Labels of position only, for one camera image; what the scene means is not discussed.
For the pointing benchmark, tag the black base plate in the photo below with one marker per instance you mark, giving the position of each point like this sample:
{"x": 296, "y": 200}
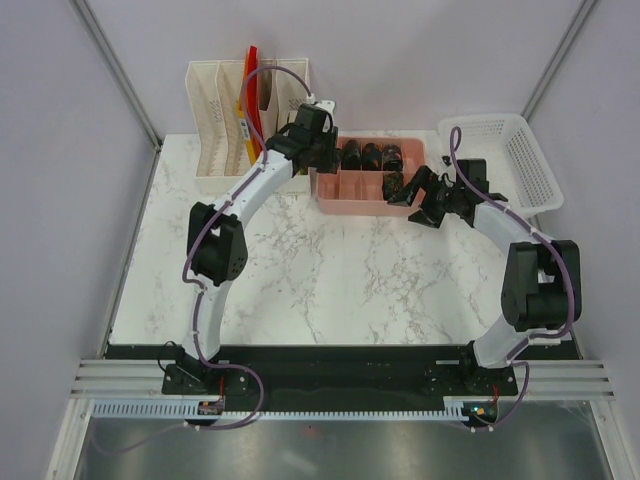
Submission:
{"x": 337, "y": 378}

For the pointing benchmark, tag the pink divided storage box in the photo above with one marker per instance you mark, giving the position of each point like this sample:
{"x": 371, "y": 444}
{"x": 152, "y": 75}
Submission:
{"x": 360, "y": 192}

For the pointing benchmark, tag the white file organizer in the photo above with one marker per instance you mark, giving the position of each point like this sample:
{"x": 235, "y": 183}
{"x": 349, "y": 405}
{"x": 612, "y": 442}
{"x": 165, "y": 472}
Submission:
{"x": 213, "y": 89}

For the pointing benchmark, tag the white slotted cable duct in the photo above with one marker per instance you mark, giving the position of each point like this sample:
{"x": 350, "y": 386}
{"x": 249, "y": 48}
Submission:
{"x": 201, "y": 410}

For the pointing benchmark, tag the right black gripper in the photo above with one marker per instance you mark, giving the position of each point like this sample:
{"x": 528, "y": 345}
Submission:
{"x": 405, "y": 195}

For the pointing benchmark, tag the orange red folder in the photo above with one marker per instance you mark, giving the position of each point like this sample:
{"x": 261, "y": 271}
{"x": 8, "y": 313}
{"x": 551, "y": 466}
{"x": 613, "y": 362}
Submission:
{"x": 248, "y": 117}

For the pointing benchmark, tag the rolled tie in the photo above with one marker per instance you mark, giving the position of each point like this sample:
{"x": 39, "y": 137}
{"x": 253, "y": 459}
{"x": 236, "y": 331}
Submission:
{"x": 392, "y": 159}
{"x": 393, "y": 183}
{"x": 371, "y": 157}
{"x": 351, "y": 159}

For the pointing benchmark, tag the beige paper folder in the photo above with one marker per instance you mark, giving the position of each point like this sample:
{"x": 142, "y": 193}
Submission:
{"x": 267, "y": 102}

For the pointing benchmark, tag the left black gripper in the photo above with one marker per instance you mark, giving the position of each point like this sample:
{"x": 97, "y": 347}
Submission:
{"x": 330, "y": 160}

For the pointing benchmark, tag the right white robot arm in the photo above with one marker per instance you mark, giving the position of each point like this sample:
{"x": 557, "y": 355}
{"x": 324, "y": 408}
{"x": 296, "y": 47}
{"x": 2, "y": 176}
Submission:
{"x": 540, "y": 297}

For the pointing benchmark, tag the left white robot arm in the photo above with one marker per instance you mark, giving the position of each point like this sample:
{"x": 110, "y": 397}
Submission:
{"x": 217, "y": 250}

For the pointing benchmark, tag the rolled tie front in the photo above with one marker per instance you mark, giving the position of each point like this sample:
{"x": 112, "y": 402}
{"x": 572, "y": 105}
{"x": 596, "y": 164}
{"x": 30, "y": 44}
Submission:
{"x": 393, "y": 183}

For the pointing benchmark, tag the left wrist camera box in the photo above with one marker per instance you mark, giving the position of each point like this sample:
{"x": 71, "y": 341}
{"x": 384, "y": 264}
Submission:
{"x": 327, "y": 106}

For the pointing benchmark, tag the white perforated plastic basket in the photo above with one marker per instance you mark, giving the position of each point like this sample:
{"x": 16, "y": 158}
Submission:
{"x": 515, "y": 164}

